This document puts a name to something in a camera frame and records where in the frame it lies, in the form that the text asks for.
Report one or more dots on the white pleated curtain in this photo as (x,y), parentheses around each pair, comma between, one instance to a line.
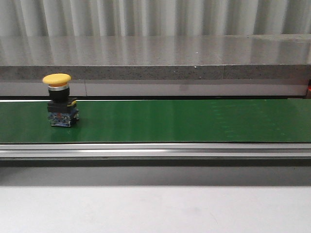
(153,17)

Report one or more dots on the aluminium conveyor frame rail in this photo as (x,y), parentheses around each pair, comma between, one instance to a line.
(156,154)

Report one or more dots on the green conveyor belt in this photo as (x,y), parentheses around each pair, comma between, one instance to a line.
(286,120)

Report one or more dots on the grey speckled stone counter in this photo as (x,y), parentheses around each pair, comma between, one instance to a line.
(158,66)

